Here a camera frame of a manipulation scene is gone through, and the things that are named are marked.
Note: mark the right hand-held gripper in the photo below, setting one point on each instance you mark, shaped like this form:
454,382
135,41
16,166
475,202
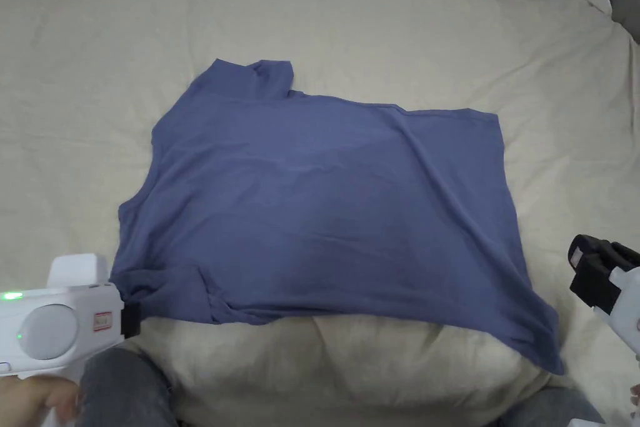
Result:
627,302

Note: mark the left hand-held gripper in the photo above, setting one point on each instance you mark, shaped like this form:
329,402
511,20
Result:
55,322

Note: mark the blue shirt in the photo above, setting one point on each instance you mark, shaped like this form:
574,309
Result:
310,207

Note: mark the person's left hand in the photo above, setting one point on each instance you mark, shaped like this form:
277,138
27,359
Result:
35,399

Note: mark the person's right hand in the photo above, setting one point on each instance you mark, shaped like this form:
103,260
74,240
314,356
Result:
636,392

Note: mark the bed with beige sheet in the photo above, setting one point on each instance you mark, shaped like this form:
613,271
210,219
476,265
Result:
350,27

